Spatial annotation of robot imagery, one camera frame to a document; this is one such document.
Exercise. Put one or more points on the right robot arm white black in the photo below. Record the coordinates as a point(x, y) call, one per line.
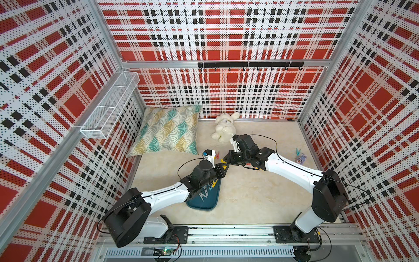
point(328, 193)

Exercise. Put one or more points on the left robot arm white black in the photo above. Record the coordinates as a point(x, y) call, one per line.
point(130, 215)

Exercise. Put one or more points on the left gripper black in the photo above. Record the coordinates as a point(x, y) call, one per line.
point(221, 172)

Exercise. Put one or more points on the teal plastic storage box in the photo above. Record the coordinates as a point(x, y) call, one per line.
point(207, 199)

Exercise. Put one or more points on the white plush toy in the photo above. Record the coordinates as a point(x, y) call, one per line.
point(225, 129)

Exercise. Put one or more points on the black hook rail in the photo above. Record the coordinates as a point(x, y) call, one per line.
point(229, 65)

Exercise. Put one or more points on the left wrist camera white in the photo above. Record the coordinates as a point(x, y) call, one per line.
point(209, 155)

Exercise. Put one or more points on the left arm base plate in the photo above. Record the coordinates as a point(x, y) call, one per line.
point(175, 235)

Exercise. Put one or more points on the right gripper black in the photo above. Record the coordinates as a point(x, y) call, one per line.
point(230, 155)

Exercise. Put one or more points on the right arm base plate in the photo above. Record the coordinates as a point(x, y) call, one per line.
point(288, 234)

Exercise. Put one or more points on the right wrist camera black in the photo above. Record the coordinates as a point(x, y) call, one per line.
point(242, 143)

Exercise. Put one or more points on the green circuit board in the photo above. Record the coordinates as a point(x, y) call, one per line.
point(163, 252)

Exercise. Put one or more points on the patterned cushion teal yellow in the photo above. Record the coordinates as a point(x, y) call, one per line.
point(168, 129)

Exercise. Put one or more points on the purple clothespin far right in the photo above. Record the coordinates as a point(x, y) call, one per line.
point(301, 159)

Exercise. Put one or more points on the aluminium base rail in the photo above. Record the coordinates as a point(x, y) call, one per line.
point(264, 235)

